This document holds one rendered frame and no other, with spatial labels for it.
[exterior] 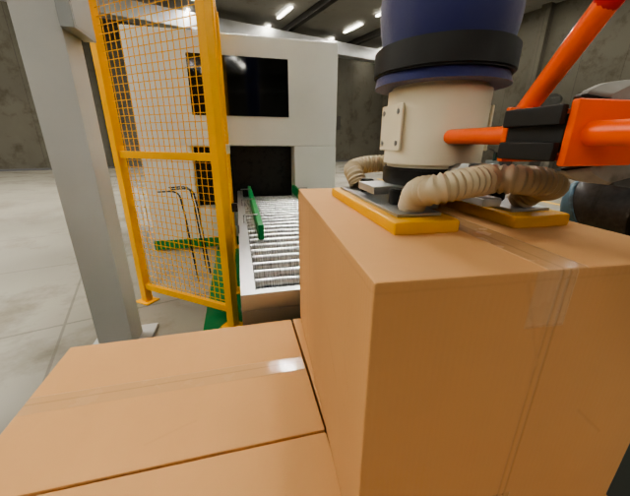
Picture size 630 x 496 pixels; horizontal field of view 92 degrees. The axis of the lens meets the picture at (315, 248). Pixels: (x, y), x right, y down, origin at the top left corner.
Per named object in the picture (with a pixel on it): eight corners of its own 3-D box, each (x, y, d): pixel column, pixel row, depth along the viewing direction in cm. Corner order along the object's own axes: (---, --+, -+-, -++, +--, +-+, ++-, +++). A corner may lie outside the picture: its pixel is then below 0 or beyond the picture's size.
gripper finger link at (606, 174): (524, 191, 37) (586, 168, 38) (574, 200, 31) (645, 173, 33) (524, 165, 36) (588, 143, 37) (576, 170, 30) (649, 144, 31)
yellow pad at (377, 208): (331, 196, 73) (332, 174, 71) (370, 194, 75) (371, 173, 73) (394, 236, 41) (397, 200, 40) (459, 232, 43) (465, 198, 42)
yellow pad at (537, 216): (404, 193, 76) (407, 172, 75) (440, 192, 78) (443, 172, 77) (513, 229, 45) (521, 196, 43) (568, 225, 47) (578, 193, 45)
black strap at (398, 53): (355, 87, 61) (356, 64, 59) (459, 91, 65) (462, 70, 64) (412, 58, 40) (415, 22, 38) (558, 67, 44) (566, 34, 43)
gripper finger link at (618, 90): (538, 101, 33) (593, 128, 36) (598, 93, 28) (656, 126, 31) (552, 71, 33) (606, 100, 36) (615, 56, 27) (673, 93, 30)
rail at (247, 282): (238, 209, 316) (236, 190, 310) (243, 209, 317) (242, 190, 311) (243, 344, 104) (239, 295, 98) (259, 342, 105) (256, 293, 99)
